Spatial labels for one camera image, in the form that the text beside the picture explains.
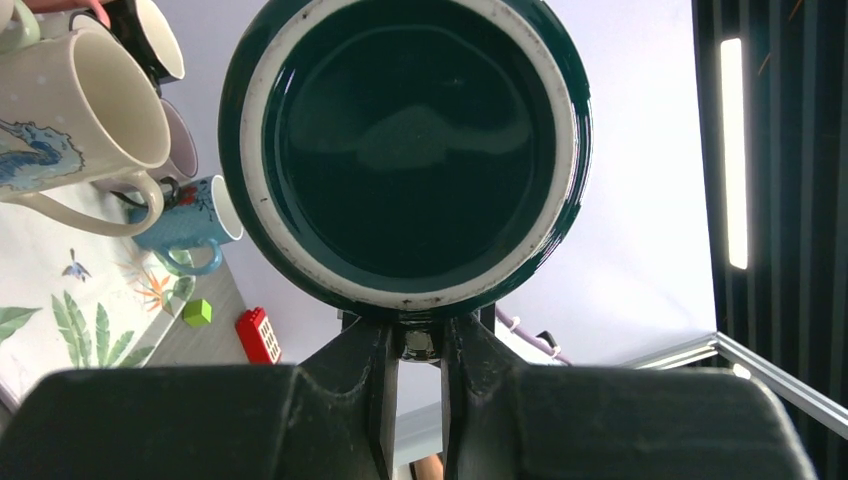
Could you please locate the dark teal mug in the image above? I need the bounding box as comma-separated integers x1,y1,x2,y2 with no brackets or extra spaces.
217,1,592,323

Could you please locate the floral leaf tray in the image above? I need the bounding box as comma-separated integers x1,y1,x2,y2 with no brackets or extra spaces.
1,204,195,408

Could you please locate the light blue mug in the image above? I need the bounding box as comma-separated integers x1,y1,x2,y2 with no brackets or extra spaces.
133,175,244,275

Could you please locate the ceiling strip light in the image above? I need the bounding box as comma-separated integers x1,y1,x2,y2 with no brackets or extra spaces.
719,38,749,270

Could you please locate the black faceted mug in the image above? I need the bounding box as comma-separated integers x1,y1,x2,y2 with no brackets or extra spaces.
104,0,186,88

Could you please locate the aluminium frame rail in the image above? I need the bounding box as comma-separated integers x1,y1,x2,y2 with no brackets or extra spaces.
622,332,847,439

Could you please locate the light green mug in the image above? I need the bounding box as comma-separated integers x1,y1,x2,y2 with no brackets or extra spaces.
1,0,41,54

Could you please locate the beige seahorse mug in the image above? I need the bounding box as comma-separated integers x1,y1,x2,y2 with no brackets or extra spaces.
1,29,171,237

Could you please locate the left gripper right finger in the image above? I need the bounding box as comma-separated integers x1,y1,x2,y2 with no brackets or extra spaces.
441,315,816,479

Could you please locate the mauve mug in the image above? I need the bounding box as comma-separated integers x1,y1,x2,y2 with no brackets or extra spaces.
149,98,198,185

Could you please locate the pink mug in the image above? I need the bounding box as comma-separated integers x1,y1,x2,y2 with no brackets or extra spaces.
24,0,111,28

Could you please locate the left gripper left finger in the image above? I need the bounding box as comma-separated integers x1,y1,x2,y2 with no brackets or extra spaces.
1,320,398,479

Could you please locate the red window toy brick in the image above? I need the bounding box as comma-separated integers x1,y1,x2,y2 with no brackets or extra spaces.
235,307,282,364

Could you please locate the small green cube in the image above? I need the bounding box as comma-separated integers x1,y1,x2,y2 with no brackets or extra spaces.
182,299,213,328

